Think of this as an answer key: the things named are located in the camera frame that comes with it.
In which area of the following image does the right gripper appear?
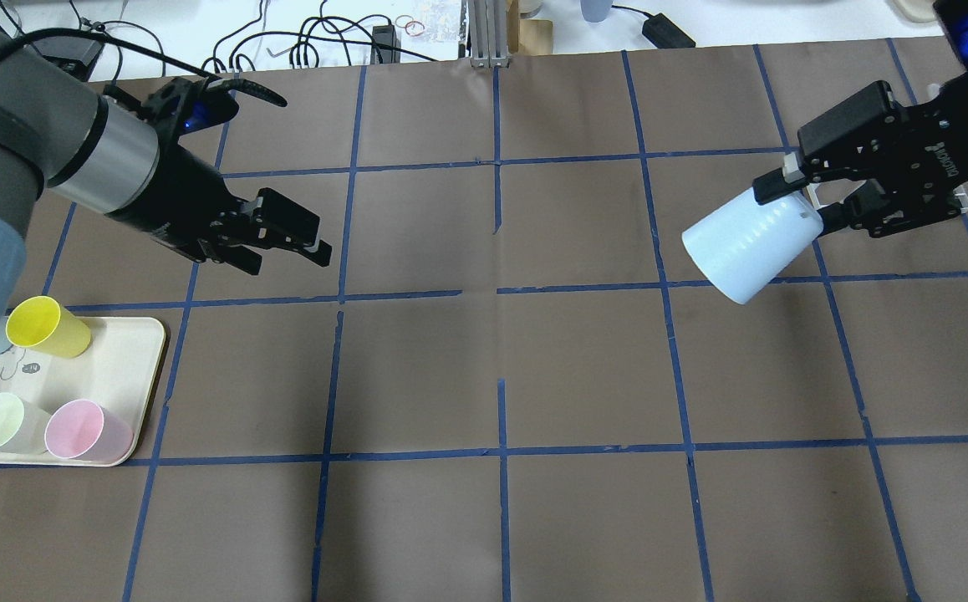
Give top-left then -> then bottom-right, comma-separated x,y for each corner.
754,73 -> 968,237

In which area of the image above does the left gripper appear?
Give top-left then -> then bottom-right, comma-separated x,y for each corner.
107,145 -> 334,277

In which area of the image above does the light blue plastic cup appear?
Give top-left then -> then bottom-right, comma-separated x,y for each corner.
681,188 -> 824,305

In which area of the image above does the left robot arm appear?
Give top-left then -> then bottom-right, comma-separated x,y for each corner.
0,28 -> 334,352

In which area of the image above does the yellow plastic cup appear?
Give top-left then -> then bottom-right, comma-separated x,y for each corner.
5,296 -> 93,359

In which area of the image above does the pink plastic cup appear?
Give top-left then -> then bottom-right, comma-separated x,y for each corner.
43,399 -> 134,462

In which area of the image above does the pale green plastic cup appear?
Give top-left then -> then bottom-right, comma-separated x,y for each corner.
0,392 -> 51,454

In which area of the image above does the black power adapter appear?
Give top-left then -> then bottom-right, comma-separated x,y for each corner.
641,13 -> 697,49

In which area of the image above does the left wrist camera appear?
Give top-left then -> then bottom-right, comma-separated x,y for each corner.
139,79 -> 240,140

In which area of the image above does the aluminium frame post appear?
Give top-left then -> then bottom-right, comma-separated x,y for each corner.
462,1 -> 511,69

